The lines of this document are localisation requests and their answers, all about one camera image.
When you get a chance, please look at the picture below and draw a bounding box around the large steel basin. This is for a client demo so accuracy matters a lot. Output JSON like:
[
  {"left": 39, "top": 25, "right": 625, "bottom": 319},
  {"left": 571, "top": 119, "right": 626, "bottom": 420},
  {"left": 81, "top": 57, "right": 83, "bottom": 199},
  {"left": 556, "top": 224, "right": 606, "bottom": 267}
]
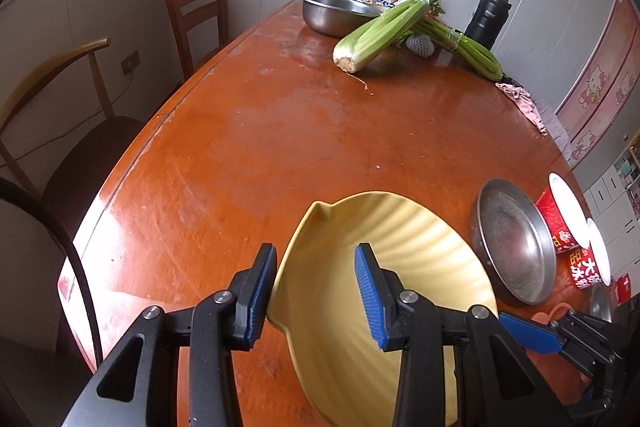
[{"left": 302, "top": 0, "right": 383, "bottom": 38}]

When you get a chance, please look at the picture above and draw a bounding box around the steel plate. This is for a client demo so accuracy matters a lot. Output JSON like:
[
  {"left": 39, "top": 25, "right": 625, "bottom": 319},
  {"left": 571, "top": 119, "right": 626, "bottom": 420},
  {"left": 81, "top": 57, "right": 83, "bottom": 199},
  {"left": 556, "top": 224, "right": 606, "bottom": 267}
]
[{"left": 471, "top": 179, "right": 556, "bottom": 308}]

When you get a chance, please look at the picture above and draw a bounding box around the red paper bowl near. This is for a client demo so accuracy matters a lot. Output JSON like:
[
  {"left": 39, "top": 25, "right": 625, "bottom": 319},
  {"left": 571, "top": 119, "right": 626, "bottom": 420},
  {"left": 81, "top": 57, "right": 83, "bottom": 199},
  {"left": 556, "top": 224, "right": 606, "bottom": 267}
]
[{"left": 536, "top": 172, "right": 589, "bottom": 255}]

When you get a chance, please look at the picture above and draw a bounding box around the pink cloth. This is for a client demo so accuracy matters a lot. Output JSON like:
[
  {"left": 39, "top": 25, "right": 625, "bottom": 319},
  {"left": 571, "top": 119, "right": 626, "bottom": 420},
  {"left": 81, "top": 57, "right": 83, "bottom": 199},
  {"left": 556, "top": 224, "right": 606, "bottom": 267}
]
[{"left": 496, "top": 82, "right": 548, "bottom": 135}]

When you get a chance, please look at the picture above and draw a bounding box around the wall socket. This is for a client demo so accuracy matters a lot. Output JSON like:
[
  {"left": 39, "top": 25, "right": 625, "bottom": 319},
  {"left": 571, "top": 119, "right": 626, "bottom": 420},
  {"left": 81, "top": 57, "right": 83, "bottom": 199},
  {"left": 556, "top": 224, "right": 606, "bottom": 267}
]
[{"left": 120, "top": 50, "right": 141, "bottom": 76}]

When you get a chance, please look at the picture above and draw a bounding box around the wooden slat-back chair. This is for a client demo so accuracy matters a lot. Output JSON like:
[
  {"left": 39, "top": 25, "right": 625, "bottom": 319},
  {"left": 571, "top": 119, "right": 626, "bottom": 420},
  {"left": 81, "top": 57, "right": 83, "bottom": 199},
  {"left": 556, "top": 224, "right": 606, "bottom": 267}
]
[{"left": 164, "top": 0, "right": 230, "bottom": 80}]

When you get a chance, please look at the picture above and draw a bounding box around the black chair back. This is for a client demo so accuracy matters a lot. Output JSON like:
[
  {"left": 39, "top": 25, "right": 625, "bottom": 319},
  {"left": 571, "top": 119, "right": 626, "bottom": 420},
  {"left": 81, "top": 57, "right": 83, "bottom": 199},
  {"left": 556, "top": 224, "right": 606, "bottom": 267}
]
[{"left": 0, "top": 175, "right": 106, "bottom": 368}]

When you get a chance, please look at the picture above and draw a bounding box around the large celery bunch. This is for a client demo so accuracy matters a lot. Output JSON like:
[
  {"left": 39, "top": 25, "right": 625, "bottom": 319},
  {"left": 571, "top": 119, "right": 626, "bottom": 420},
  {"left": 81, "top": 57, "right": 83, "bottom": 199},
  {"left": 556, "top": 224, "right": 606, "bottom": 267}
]
[{"left": 332, "top": 0, "right": 439, "bottom": 75}]

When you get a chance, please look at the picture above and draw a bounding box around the yellow scalloped plate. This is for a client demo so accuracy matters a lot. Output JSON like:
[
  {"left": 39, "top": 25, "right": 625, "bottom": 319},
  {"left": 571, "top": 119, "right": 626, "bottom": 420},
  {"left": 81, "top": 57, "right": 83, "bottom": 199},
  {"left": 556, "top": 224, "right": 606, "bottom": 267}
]
[{"left": 266, "top": 190, "right": 499, "bottom": 427}]

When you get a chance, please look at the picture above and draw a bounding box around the black thermos bottle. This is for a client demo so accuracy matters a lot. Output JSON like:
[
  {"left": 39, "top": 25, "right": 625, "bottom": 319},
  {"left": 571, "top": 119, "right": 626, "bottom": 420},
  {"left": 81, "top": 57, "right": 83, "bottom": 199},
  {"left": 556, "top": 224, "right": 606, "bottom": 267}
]
[{"left": 464, "top": 0, "right": 511, "bottom": 50}]

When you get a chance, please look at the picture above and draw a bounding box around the thin celery bunch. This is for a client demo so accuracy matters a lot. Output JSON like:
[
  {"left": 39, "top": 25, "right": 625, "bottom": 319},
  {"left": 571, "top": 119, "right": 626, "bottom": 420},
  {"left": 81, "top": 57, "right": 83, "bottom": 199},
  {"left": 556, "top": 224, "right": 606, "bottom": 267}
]
[{"left": 414, "top": 17, "right": 503, "bottom": 82}]

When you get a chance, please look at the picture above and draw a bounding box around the white foam fruit net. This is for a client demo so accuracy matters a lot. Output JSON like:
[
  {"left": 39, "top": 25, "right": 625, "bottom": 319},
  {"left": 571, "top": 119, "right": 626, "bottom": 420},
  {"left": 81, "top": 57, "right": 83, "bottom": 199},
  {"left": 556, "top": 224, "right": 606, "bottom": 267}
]
[{"left": 405, "top": 35, "right": 435, "bottom": 58}]

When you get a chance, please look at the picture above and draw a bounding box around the Hello Kitty pink panel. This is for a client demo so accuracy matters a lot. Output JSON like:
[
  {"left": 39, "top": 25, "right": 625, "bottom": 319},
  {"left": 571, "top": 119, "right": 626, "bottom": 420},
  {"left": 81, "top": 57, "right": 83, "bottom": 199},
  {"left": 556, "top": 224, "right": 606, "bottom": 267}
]
[{"left": 556, "top": 0, "right": 639, "bottom": 168}]

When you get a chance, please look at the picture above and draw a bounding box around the curved armrest chair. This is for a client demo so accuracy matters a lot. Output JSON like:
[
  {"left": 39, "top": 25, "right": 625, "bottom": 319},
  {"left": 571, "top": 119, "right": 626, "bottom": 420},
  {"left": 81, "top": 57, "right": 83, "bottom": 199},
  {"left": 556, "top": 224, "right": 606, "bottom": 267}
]
[{"left": 0, "top": 37, "right": 147, "bottom": 238}]

